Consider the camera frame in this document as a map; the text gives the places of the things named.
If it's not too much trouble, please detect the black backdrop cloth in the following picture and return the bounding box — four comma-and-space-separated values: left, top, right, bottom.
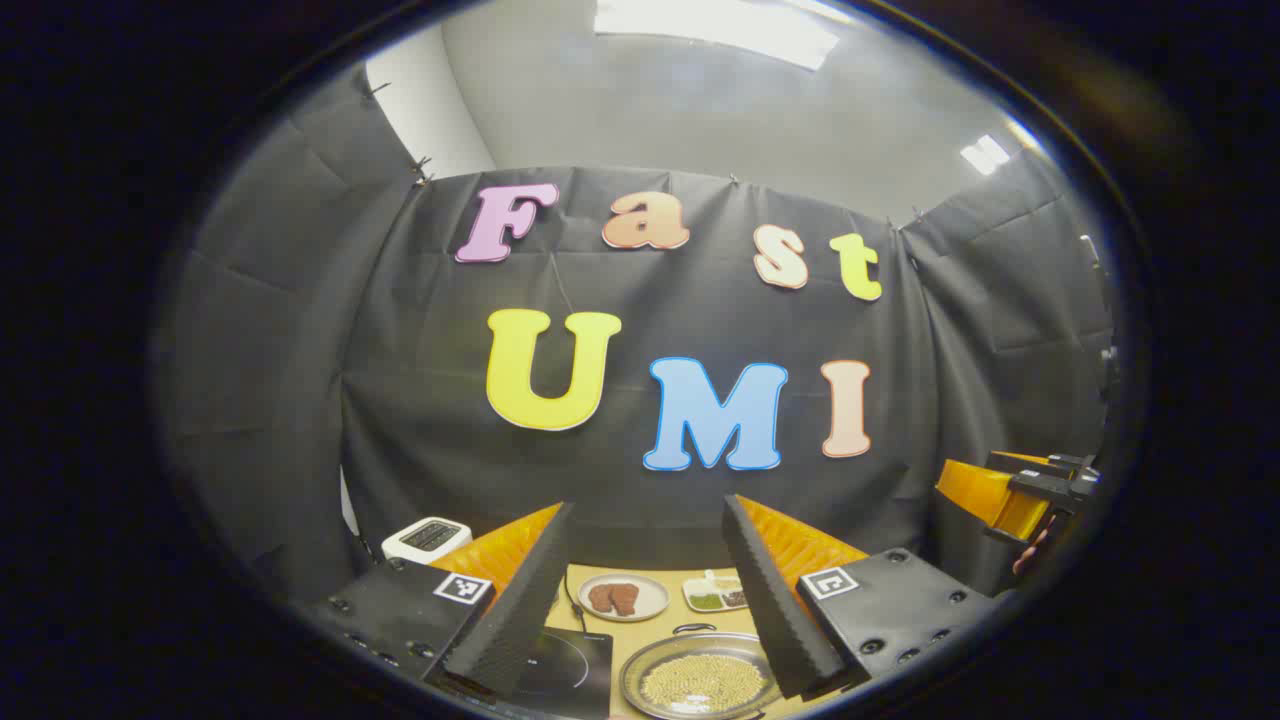
155, 60, 1117, 613

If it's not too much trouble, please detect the small ceiling light panel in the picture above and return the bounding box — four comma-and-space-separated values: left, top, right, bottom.
960, 134, 1012, 177

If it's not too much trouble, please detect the white divided dish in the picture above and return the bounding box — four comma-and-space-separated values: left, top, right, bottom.
683, 569, 751, 613

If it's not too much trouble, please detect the steel pot with black handles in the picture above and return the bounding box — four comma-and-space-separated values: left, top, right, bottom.
619, 624, 787, 720

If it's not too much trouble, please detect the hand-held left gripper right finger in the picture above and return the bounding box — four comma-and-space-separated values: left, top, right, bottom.
722, 494, 1001, 699

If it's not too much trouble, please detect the large ceiling light panel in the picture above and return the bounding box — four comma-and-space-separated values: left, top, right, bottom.
594, 0, 841, 71

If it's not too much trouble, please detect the black induction cooktop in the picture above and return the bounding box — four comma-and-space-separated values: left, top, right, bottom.
510, 625, 614, 719

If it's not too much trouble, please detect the white toaster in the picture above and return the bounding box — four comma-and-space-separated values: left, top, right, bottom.
381, 516, 473, 565

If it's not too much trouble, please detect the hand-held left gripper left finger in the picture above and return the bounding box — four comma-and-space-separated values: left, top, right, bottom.
308, 502, 577, 699

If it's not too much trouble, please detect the pile of yellow soybeans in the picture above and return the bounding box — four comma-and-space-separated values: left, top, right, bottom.
640, 652, 769, 714

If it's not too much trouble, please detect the round white plate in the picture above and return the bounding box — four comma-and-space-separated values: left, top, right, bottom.
578, 573, 671, 623

